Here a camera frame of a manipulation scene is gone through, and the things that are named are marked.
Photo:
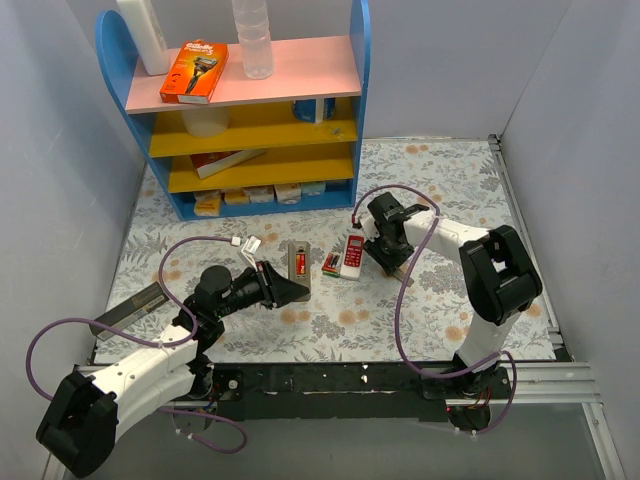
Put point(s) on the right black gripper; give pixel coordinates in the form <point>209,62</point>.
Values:
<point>388,252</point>

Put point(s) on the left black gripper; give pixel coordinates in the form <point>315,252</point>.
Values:
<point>268,284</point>

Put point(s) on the grey battery cover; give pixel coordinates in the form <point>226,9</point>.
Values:
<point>401,274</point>

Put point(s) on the grey white remote control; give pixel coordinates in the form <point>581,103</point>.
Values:
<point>293,248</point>

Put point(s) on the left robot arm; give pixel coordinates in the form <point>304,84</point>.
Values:
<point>88,414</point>

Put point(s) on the red white remote control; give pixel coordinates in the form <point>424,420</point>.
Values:
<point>351,259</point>

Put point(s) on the cluster of batteries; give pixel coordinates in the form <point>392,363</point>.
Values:
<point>331,266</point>

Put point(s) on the floral table mat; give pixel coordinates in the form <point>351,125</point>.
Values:
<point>371,319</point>

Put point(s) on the yellow sponge pack left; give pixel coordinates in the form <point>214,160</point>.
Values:
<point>207,204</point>

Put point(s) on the black flat bar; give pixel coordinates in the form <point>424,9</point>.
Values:
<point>130,310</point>

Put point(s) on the blue shelf unit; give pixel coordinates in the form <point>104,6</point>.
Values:
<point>260,115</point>

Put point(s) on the blue white carton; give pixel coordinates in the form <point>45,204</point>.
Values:
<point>314,110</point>

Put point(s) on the white cup on shelf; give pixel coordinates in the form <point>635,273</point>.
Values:
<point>206,122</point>

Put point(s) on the orange razor box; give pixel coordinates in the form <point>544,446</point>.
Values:
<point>195,73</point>

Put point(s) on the clear plastic water bottle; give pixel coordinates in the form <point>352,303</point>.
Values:
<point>253,31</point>

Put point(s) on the white bottle on shelf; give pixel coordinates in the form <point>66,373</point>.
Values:
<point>142,23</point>

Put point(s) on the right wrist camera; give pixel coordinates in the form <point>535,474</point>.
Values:
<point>365,223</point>

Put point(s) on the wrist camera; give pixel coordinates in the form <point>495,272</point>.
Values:
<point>365,223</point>
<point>247,249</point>

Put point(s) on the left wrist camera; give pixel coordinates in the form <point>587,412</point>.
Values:
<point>247,249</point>

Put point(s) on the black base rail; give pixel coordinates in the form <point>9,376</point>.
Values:
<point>318,391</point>

